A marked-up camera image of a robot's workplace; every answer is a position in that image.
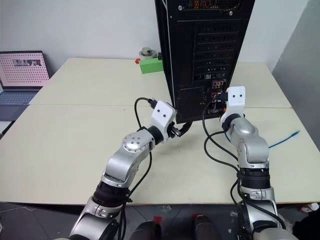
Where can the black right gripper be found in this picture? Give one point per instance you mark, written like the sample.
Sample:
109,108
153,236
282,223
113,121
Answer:
220,108

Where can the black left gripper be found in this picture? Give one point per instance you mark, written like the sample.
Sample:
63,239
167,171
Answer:
173,130

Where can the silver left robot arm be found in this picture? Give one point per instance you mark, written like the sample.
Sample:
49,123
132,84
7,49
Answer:
130,160

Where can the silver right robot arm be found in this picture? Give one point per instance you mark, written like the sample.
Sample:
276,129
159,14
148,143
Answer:
250,145

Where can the black computer tower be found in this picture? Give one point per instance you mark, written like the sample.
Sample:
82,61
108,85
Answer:
212,50

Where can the green box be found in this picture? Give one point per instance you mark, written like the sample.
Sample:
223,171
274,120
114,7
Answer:
151,66

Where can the small black object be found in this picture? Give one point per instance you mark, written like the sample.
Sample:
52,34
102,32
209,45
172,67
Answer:
160,57

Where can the small red block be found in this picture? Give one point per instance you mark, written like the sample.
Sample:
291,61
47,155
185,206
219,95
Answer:
137,61

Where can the white tape roll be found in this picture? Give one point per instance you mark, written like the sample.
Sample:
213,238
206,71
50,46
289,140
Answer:
147,53

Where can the grey partition panel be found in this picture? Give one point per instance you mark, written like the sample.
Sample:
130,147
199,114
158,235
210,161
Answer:
300,62

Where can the red and white object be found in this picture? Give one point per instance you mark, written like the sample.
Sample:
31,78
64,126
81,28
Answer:
311,207

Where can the grey open laptop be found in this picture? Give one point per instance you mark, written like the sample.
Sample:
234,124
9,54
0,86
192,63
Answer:
22,67

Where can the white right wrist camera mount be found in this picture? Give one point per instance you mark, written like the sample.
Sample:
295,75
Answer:
236,100

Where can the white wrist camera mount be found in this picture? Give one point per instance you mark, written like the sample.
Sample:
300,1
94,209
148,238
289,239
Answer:
236,100
162,115

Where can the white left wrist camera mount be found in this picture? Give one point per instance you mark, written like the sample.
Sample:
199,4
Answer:
162,115

